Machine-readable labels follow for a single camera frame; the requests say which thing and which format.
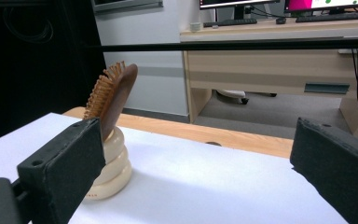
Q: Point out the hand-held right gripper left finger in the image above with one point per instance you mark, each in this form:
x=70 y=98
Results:
x=62 y=169

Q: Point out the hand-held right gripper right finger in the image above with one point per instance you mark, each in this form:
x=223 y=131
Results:
x=338 y=169

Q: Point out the cream ribbed cup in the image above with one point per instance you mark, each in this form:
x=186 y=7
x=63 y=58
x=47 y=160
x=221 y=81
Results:
x=115 y=168

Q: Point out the brown wooden hairbrush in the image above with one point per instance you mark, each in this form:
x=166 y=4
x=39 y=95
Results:
x=118 y=99

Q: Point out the black curtain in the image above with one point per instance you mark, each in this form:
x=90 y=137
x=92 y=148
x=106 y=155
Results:
x=28 y=81

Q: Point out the light wooden table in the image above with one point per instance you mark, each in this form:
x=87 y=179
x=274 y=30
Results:
x=174 y=129

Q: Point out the office chair base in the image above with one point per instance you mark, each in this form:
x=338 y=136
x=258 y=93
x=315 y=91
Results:
x=233 y=94

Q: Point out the beige office desk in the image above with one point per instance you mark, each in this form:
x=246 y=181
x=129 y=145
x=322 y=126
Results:
x=245 y=68

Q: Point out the white table board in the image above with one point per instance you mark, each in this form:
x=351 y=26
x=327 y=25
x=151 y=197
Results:
x=199 y=193

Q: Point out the black keyboard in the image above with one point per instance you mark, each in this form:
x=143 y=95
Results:
x=335 y=17
x=230 y=22

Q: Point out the black computer mouse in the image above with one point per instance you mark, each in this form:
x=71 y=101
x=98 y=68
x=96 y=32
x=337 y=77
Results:
x=281 y=20

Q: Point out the computer monitor pink screen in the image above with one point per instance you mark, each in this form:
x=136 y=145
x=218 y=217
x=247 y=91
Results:
x=298 y=4

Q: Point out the computer monitor dark screen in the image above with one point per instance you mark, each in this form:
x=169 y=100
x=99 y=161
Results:
x=239 y=3

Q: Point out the small pale desk cup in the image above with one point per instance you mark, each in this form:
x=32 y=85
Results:
x=195 y=27

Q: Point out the black horizontal frame bar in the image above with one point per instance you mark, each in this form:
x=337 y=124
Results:
x=230 y=46

